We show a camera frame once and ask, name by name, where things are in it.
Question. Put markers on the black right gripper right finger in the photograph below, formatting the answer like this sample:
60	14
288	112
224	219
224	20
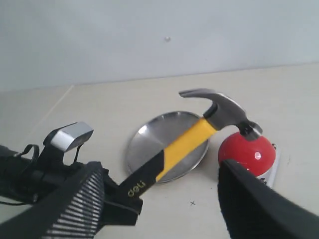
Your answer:
252	210

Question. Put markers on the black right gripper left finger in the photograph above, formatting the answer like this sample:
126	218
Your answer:
69	210

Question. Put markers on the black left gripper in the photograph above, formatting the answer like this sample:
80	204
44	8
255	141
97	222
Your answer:
32	184

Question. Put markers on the yellow black claw hammer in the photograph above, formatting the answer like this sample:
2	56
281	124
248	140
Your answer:
223	112

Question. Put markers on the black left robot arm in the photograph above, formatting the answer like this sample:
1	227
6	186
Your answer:
7	158

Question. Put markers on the red dome push button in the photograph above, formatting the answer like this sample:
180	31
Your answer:
260	157

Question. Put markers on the round steel plate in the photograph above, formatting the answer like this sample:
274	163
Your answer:
157	134

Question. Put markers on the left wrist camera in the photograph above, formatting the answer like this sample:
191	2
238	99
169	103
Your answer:
61	140

